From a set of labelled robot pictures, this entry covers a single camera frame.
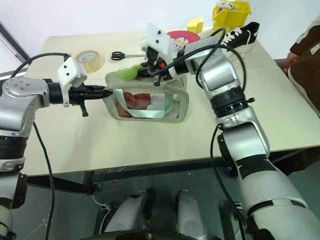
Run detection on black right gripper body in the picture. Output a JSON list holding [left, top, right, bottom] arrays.
[[144, 46, 166, 87]]

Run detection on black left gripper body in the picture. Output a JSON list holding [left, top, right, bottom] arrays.
[[67, 84, 90, 118]]

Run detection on green plush keychain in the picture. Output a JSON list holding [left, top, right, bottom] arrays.
[[114, 64, 142, 81]]

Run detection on transparent grey zip pouch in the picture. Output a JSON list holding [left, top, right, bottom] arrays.
[[103, 70, 190, 124]]

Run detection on red item inside pouch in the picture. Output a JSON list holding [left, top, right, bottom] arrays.
[[117, 91, 151, 119]]

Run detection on white item inside pouch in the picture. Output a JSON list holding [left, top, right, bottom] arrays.
[[145, 95, 181, 119]]

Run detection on brown packing tape roll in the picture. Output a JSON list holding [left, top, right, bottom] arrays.
[[74, 49, 106, 74]]

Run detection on pink round plate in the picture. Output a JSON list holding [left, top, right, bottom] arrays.
[[165, 30, 202, 51]]

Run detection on grey black slanted pole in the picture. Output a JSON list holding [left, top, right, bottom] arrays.
[[0, 19, 31, 64]]

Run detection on yellow plastic storage bin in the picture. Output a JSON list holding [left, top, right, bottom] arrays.
[[212, 0, 252, 32]]

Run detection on white roll in bin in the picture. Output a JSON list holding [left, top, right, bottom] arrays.
[[215, 0, 236, 11]]

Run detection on black sneaker with white laces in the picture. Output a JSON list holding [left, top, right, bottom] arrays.
[[208, 21, 261, 55]]

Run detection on silver left robot leg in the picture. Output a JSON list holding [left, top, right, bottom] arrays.
[[103, 188, 155, 237]]

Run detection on silver robot leg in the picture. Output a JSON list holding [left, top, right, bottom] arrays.
[[174, 189, 209, 240], [103, 188, 155, 237]]

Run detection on silver right robot leg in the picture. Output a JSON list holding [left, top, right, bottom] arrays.
[[174, 189, 209, 240]]

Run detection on person in brown shirt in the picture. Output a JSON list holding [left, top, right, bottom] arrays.
[[284, 18, 320, 114]]

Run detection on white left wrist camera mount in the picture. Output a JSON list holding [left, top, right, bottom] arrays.
[[57, 56, 89, 109]]

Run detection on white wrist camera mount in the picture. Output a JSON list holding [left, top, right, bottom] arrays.
[[140, 22, 187, 77], [57, 56, 89, 109]]

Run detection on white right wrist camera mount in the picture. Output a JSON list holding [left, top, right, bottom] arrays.
[[140, 22, 187, 77]]

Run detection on black handled scissors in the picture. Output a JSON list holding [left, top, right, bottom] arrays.
[[110, 50, 147, 62]]

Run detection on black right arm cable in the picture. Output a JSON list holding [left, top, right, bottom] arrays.
[[154, 26, 251, 240]]

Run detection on black metal table frame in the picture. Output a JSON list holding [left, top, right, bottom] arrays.
[[24, 142, 320, 197]]

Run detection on white cord on floor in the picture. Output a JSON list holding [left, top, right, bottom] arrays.
[[91, 193, 111, 214]]

